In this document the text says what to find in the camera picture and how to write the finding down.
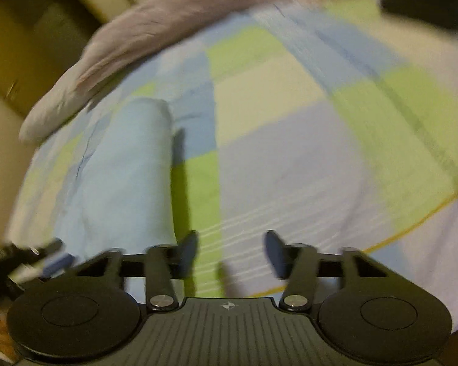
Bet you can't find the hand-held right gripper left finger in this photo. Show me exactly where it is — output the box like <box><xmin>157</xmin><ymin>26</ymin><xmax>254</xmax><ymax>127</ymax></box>
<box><xmin>52</xmin><ymin>231</ymin><xmax>199</xmax><ymax>312</ymax></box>

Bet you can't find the beige cabinet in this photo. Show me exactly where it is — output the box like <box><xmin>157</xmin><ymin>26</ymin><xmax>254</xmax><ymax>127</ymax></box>
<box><xmin>0</xmin><ymin>0</ymin><xmax>139</xmax><ymax>120</ymax></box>

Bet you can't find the light blue shirt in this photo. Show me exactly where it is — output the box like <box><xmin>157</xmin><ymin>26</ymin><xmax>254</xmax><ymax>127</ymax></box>
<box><xmin>53</xmin><ymin>97</ymin><xmax>181</xmax><ymax>272</ymax></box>

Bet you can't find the grey blanket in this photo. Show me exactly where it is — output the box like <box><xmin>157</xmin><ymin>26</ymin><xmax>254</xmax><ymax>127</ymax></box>
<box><xmin>18</xmin><ymin>0</ymin><xmax>418</xmax><ymax>146</ymax></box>

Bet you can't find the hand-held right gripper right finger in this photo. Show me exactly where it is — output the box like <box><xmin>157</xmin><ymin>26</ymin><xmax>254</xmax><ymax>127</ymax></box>
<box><xmin>264</xmin><ymin>230</ymin><xmax>406</xmax><ymax>312</ymax></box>

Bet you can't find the checked bed sheet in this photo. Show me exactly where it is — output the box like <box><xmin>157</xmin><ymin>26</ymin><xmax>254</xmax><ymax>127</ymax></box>
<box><xmin>5</xmin><ymin>0</ymin><xmax>458</xmax><ymax>336</ymax></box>

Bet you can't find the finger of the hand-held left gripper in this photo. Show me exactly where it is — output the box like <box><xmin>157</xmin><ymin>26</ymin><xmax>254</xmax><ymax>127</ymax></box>
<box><xmin>23</xmin><ymin>237</ymin><xmax>65</xmax><ymax>257</ymax></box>
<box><xmin>8</xmin><ymin>252</ymin><xmax>76</xmax><ymax>283</ymax></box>

